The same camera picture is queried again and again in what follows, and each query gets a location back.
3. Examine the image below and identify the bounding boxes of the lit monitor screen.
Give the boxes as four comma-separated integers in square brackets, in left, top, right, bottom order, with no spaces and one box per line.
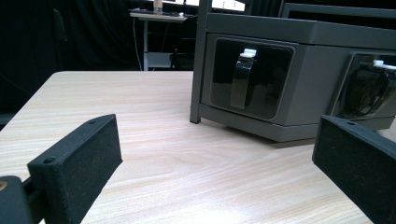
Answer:
[167,0,247,12]

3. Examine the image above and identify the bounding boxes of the white standing desk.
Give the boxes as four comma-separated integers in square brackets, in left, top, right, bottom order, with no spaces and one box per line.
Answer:
[129,7,200,72]

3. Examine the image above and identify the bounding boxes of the grey hexagonal tray device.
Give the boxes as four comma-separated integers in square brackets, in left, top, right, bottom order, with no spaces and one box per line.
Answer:
[190,0,396,144]

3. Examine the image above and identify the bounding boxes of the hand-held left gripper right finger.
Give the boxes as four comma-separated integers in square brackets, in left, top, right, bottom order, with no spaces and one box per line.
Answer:
[312,114,396,224]

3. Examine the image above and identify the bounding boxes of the black glossy drawer front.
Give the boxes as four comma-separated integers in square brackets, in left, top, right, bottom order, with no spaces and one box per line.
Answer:
[330,50,396,120]
[209,36,295,120]

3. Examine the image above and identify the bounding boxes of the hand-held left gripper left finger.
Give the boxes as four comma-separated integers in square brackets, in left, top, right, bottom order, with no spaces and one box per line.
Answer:
[27,113,123,224]

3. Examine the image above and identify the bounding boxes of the white hanging cable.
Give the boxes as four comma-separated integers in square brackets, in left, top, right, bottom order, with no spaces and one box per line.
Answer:
[132,18,142,68]

